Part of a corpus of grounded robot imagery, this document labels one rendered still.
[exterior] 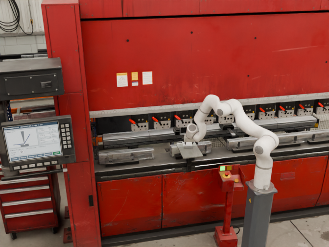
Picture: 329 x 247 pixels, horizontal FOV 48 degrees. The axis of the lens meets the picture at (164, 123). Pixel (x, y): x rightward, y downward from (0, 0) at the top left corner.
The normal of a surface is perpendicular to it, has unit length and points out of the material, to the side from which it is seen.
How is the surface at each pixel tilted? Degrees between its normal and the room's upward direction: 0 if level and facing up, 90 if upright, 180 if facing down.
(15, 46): 90
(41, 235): 0
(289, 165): 90
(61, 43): 90
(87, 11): 90
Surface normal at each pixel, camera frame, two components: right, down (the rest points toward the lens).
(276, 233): 0.00, -0.90
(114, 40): 0.21, 0.42
